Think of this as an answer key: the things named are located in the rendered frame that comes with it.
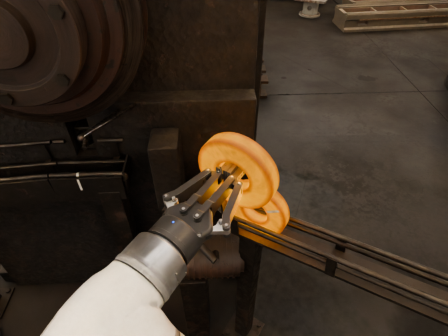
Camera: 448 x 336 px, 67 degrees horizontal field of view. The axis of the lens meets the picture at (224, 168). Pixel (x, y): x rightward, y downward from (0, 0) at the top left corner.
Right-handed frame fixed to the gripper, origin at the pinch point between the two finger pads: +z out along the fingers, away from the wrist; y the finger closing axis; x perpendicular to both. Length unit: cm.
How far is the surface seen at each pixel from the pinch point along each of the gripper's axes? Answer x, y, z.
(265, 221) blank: -23.7, 3.1, 7.9
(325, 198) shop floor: -97, 2, 88
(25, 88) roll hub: 9.7, -39.9, -10.6
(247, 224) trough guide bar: -24.9, -0.6, 5.8
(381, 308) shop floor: -95, 41, 42
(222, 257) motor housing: -40.4, -6.6, 2.6
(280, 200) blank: -16.7, 5.3, 10.0
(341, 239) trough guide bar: -23.3, 19.9, 11.9
